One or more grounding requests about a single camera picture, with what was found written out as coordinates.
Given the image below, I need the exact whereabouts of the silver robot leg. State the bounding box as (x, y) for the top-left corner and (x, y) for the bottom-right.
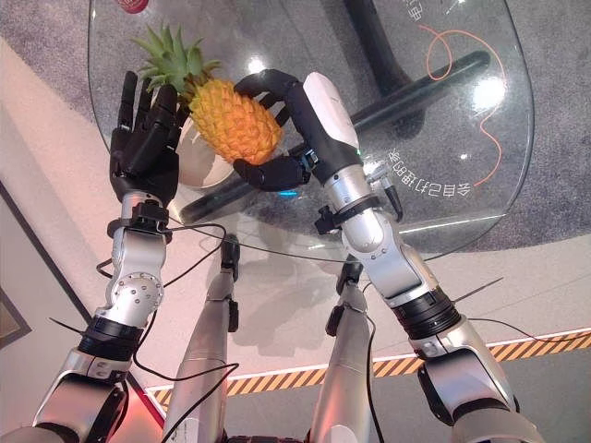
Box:
(306, 260), (376, 443)
(163, 233), (242, 443)

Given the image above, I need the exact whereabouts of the silver right robot leg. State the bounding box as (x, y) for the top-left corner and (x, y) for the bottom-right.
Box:
(306, 260), (376, 443)

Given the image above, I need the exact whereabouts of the white plate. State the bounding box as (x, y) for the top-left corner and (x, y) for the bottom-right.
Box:
(176, 118), (242, 188)

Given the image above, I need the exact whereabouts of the silver left robot leg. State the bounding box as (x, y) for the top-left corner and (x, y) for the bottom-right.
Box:
(163, 233), (242, 443)

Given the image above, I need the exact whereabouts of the red round object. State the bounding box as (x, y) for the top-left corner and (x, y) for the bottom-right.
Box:
(115, 0), (151, 16)

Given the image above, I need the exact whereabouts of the orange pineapple with green crown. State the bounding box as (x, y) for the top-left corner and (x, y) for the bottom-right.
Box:
(131, 23), (284, 165)

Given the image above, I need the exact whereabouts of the yellow black hazard tape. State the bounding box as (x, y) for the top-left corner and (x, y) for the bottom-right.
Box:
(150, 329), (591, 403)

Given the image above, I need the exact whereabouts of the black right robot hand, white back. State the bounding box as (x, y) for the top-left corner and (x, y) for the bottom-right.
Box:
(233, 68), (364, 192)

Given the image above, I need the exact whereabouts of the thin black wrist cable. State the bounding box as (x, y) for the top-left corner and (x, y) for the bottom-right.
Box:
(94, 222), (228, 290)

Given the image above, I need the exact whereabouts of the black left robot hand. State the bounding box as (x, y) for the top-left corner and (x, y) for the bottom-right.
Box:
(109, 71), (191, 205)

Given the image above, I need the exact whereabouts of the black table base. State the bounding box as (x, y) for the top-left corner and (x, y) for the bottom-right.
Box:
(179, 0), (491, 223)

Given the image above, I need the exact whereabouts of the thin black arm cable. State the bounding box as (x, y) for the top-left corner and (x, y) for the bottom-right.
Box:
(454, 316), (591, 345)
(131, 331), (240, 437)

